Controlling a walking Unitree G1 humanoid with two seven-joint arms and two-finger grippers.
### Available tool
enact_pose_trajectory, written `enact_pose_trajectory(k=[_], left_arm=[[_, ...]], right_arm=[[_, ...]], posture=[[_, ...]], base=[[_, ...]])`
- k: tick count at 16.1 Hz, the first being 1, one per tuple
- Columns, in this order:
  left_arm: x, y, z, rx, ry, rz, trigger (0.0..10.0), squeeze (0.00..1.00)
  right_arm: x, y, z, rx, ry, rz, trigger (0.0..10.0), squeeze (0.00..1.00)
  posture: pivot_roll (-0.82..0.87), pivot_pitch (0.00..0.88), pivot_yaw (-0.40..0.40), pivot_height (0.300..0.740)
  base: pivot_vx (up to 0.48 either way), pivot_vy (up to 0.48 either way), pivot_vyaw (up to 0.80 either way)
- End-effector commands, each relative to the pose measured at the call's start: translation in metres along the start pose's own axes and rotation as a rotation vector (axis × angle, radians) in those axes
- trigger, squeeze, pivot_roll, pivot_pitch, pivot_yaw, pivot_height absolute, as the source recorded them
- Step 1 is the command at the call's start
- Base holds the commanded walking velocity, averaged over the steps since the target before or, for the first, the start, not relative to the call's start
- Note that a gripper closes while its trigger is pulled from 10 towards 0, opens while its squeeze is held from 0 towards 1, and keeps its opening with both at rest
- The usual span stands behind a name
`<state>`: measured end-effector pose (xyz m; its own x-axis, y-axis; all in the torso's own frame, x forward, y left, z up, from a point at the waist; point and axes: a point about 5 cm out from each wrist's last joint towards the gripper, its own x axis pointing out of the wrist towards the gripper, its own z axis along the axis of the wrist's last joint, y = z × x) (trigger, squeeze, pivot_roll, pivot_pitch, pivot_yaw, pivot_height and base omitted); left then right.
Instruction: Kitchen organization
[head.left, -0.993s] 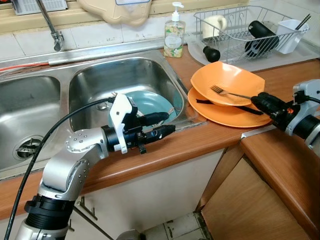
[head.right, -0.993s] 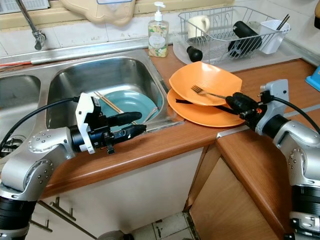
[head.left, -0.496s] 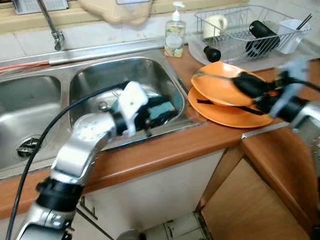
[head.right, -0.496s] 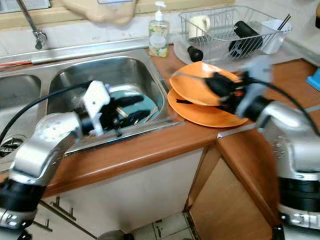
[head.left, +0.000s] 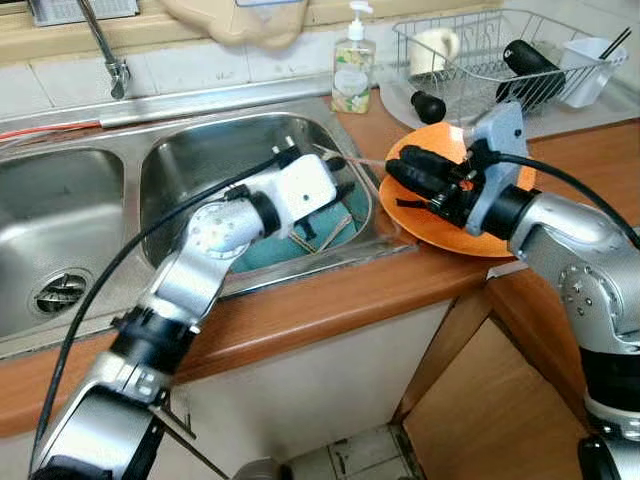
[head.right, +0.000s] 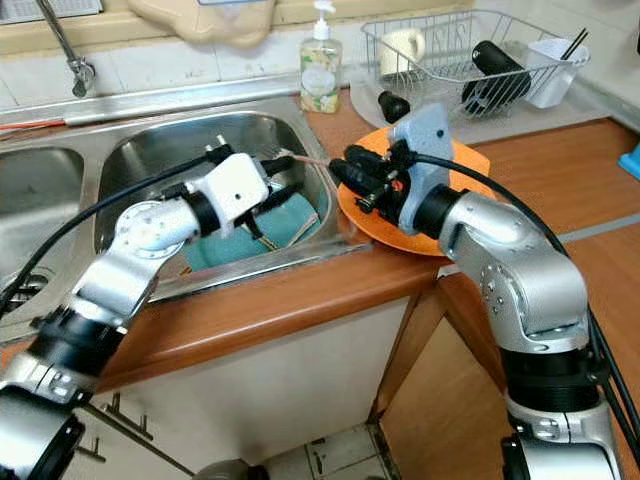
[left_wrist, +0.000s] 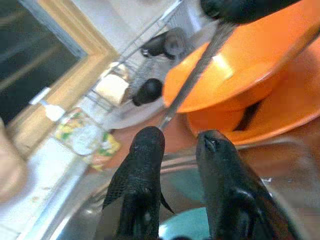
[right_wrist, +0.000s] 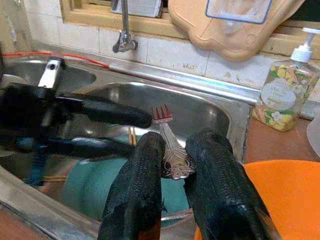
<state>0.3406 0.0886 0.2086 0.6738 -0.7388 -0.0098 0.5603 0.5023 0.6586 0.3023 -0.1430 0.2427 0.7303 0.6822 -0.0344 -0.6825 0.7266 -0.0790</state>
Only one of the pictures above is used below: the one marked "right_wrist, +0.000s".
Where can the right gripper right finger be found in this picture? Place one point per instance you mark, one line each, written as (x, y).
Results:
(225, 190)

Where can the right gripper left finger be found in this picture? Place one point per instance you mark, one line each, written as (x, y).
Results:
(135, 190)

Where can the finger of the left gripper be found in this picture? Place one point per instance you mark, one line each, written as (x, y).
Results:
(95, 147)
(112, 112)

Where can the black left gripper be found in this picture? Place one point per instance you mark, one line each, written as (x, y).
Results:
(22, 110)

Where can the wooden chopstick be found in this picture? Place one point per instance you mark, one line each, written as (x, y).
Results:
(130, 136)
(134, 136)

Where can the ornate silver fork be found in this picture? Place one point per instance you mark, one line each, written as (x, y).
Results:
(175, 160)

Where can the teal plate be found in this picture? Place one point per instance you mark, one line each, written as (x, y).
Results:
(90, 190)

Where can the orange plate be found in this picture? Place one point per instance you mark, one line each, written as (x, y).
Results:
(287, 195)

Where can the stainless steel double sink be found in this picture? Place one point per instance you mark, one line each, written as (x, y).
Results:
(200, 110)

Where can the floral soap pump bottle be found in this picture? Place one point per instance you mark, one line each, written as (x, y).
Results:
(282, 100)

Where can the grey flat pack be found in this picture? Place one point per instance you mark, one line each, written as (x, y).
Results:
(140, 7)

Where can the beige cutting board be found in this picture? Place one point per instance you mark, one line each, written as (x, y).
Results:
(225, 42)

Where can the clear lid with blue rim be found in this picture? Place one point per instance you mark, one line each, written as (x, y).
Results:
(237, 10)

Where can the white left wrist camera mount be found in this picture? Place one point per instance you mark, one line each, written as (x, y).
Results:
(50, 72)

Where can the chrome wall faucet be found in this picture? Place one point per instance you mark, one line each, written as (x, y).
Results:
(124, 40)

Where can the wooden window frame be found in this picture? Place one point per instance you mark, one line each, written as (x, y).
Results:
(100, 18)

